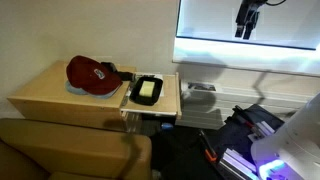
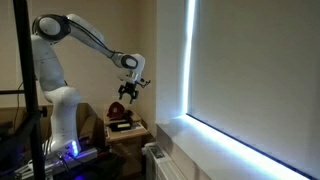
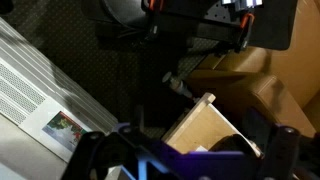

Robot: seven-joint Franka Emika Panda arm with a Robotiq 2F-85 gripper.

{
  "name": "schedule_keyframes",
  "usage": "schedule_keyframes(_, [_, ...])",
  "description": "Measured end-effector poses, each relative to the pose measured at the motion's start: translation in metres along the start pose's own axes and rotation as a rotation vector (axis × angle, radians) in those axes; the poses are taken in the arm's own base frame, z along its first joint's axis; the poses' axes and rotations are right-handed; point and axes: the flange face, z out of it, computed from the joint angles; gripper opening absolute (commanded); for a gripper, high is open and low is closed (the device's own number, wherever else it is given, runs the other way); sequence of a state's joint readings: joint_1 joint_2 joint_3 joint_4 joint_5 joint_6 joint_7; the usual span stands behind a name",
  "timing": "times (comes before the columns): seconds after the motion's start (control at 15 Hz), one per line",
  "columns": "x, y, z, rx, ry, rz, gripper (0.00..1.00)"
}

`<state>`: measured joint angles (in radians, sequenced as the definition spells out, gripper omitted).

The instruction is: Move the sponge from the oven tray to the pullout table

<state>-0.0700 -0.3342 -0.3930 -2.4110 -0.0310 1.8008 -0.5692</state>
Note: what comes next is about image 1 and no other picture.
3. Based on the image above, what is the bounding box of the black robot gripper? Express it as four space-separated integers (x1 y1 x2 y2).
234 0 267 41

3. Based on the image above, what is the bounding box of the yellow sponge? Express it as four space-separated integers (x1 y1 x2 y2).
138 80 156 98

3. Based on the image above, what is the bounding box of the black oven tray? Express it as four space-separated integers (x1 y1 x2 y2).
129 76 164 107

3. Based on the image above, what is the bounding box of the white ribbed appliance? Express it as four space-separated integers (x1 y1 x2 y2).
175 80 316 130

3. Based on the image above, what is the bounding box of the red and black pen tool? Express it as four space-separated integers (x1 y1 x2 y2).
232 105 258 132

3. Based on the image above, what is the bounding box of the small white box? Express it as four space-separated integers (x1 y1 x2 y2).
247 120 276 143

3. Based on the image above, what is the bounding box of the black equipment bag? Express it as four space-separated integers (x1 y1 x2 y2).
211 103 285 180

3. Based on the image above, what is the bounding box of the small blue object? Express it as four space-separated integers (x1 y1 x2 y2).
160 122 175 131

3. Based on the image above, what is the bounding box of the dark red baseball cap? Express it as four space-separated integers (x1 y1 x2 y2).
65 55 123 96

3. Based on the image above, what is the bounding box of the light blue cap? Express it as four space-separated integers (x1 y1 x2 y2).
64 79 123 100

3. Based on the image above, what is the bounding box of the light wooden cabinet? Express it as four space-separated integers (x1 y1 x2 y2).
7 59 138 133

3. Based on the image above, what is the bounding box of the tan leather armchair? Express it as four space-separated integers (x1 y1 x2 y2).
0 117 153 180

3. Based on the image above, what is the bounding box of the wall window with white frame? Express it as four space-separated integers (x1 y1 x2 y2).
172 0 320 78

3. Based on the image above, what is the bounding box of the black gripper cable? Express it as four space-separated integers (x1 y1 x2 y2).
264 0 288 7

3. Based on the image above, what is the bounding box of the orange handled black tool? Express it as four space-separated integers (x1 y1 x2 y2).
198 129 218 164

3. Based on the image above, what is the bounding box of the black strap pouch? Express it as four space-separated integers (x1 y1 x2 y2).
101 61 137 82

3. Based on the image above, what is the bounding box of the silver aluminium rail stack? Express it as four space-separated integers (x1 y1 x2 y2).
217 147 262 180

